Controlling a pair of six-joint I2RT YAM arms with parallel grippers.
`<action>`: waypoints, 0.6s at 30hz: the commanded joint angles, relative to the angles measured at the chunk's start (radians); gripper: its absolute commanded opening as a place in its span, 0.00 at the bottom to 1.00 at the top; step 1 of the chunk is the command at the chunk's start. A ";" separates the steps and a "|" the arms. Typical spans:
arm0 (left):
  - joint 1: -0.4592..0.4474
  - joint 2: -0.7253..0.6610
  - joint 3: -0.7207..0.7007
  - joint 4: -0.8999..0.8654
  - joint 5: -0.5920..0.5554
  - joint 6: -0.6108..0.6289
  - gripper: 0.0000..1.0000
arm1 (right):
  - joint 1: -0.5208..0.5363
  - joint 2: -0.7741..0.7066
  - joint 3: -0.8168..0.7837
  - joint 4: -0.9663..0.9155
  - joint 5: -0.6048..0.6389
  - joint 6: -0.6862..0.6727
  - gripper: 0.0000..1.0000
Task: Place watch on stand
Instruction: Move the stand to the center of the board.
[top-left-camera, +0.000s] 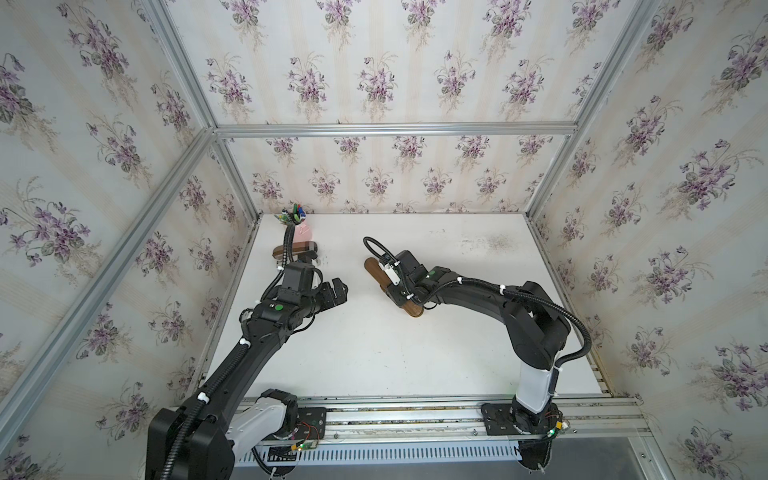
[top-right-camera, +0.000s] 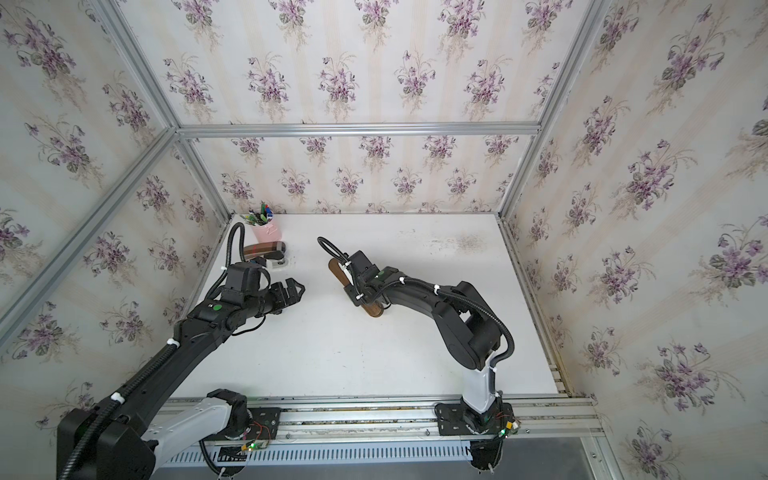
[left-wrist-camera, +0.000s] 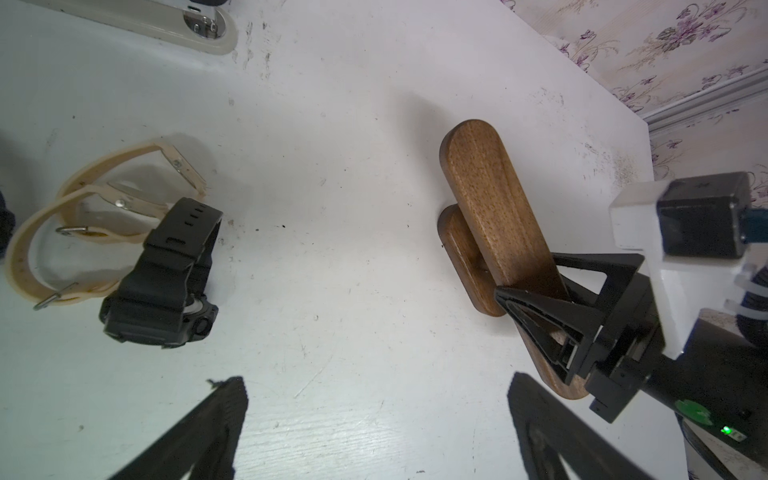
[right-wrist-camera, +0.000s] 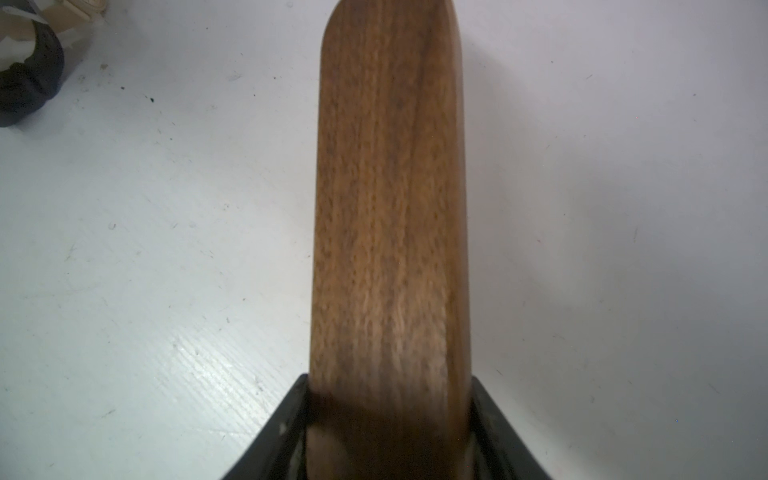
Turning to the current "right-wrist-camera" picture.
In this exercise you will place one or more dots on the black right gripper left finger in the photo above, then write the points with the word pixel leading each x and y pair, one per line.
pixel 278 451

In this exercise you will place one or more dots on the brown wooden watch stand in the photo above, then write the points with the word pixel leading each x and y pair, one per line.
pixel 390 363

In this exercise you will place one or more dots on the black digital watch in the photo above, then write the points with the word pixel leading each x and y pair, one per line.
pixel 27 86

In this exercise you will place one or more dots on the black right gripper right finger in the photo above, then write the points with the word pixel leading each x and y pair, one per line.
pixel 499 453

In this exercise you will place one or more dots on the beige strap watch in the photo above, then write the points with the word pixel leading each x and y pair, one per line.
pixel 65 14

